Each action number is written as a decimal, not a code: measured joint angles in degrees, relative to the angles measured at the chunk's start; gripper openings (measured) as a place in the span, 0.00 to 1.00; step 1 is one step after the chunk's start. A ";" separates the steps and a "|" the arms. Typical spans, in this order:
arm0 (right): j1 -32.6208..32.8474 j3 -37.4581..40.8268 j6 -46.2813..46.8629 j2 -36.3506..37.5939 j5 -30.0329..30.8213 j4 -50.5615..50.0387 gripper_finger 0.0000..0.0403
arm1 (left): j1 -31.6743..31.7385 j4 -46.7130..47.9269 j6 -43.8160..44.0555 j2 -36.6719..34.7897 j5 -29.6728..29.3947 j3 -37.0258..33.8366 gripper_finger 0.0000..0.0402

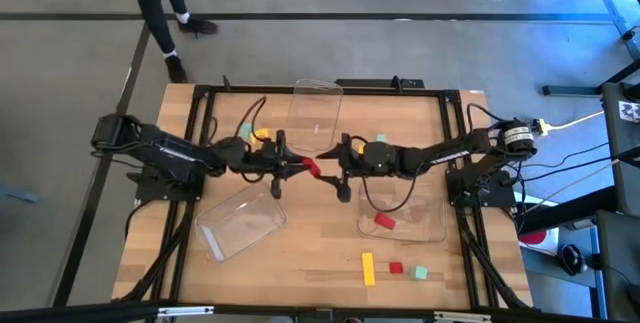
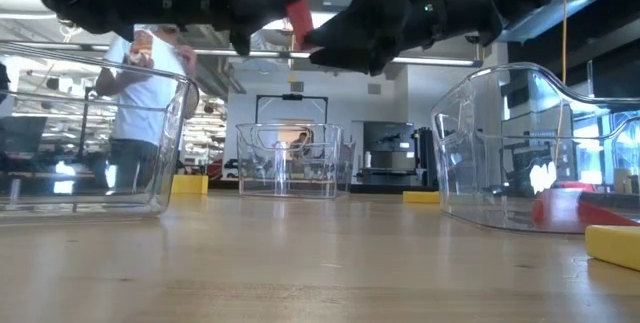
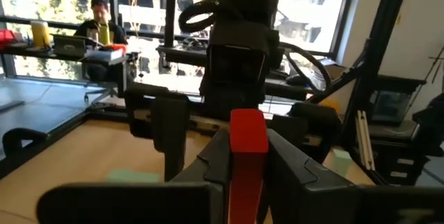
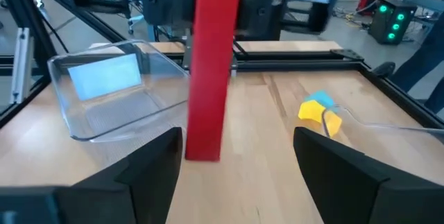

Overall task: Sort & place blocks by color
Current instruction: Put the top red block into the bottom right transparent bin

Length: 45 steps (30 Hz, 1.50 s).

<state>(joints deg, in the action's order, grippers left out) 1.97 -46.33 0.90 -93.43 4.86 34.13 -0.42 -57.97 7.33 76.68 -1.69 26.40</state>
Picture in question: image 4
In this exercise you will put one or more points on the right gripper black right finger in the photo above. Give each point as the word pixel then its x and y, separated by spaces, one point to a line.
pixel 347 189

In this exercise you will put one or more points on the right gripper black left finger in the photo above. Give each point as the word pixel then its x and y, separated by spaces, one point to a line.
pixel 145 189

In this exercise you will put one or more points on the red long block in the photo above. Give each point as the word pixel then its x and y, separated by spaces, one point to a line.
pixel 211 78

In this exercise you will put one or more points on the teal long block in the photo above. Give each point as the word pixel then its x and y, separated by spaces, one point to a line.
pixel 320 97

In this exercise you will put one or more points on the clear plastic bin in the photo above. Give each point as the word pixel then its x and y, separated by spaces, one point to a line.
pixel 114 106
pixel 399 147

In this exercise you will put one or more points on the yellow cube block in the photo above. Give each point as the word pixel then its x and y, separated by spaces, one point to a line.
pixel 311 110

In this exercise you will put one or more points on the person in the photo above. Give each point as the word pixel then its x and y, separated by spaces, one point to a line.
pixel 419 61

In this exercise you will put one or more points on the black computer tower green lights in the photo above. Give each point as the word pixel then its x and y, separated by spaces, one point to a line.
pixel 390 19

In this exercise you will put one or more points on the red tool box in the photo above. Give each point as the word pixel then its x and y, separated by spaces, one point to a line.
pixel 371 0

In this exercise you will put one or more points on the black aluminium table frame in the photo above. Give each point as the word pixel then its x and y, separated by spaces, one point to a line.
pixel 295 65

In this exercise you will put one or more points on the silver corner bracket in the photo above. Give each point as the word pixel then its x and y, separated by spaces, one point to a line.
pixel 21 64

